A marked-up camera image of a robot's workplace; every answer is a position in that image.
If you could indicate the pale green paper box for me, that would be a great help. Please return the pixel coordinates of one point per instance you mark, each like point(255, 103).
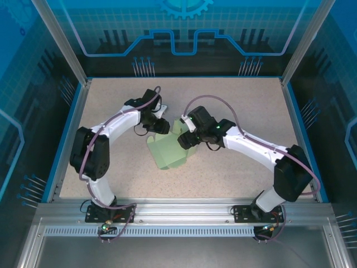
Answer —
point(167, 150)

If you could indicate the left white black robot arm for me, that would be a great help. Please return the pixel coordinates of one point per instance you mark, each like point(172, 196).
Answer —
point(117, 123)

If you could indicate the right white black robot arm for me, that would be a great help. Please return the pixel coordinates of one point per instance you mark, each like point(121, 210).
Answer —
point(251, 145)

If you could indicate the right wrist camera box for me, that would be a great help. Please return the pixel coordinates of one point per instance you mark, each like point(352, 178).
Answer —
point(191, 125)

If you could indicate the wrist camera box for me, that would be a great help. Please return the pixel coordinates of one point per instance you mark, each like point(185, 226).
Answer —
point(191, 125)
point(161, 109)

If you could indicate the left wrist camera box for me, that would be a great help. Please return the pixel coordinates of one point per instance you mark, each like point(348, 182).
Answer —
point(161, 109)

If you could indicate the aluminium side rail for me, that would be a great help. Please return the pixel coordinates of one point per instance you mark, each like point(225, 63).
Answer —
point(299, 139)
point(68, 139)

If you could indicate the aluminium mounting rail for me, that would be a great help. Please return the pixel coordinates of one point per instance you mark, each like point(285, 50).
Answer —
point(181, 212)

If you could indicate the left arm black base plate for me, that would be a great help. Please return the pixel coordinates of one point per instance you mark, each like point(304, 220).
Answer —
point(125, 212)

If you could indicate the blue printed back wall panel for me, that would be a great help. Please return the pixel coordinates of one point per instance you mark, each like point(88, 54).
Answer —
point(181, 28)

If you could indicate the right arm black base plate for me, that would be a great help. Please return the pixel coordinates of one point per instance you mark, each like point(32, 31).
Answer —
point(240, 213)

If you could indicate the aluminium frame post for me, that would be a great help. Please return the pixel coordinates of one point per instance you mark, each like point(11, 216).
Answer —
point(64, 47)
point(304, 47)

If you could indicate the blue printed side wall panel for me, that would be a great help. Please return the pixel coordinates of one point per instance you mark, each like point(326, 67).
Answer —
point(334, 111)
point(22, 111)

